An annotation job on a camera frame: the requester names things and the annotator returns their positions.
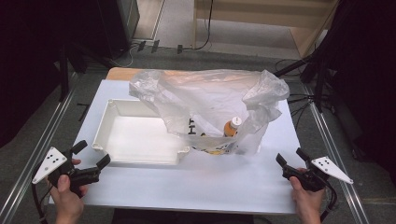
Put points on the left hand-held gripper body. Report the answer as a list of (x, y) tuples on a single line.
[(49, 163)]

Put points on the clear plastic bag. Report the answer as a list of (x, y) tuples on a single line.
[(202, 93)]

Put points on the metal floor rail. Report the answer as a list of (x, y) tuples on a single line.
[(336, 149), (31, 161)]

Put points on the person's left hand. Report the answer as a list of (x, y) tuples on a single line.
[(67, 203)]

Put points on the black curtain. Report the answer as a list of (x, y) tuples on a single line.
[(361, 62)]

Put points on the person's right hand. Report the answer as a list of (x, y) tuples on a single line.
[(306, 202)]

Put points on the black cabinet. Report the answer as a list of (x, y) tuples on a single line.
[(118, 25)]

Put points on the light wooden desk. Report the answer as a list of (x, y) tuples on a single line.
[(249, 15)]

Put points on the black stand leg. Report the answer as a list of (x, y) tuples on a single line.
[(292, 67)]

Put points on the white plastic tray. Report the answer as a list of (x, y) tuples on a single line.
[(140, 143)]

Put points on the orange bottle with white cap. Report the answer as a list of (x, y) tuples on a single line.
[(232, 127)]

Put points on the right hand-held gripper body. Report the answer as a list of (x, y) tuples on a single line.
[(330, 169)]

